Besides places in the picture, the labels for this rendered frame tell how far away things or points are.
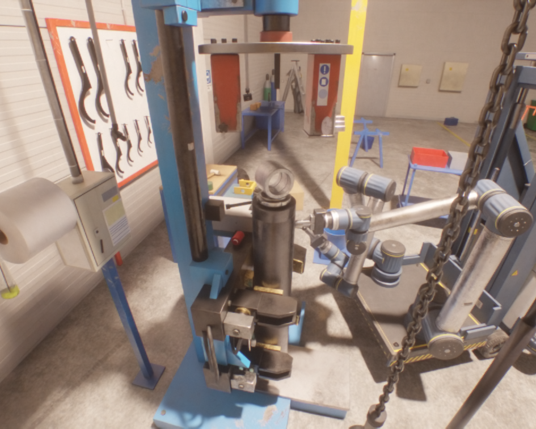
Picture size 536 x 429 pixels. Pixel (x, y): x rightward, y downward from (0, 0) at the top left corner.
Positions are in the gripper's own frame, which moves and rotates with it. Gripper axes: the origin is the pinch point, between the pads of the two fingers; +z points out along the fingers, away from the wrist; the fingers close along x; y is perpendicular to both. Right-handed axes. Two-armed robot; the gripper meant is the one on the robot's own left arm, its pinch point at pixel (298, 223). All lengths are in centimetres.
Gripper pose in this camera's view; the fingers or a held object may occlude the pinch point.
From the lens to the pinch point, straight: 148.0
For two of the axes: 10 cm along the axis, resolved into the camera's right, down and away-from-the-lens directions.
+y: 1.6, 4.9, -8.6
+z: -9.9, 0.8, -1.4
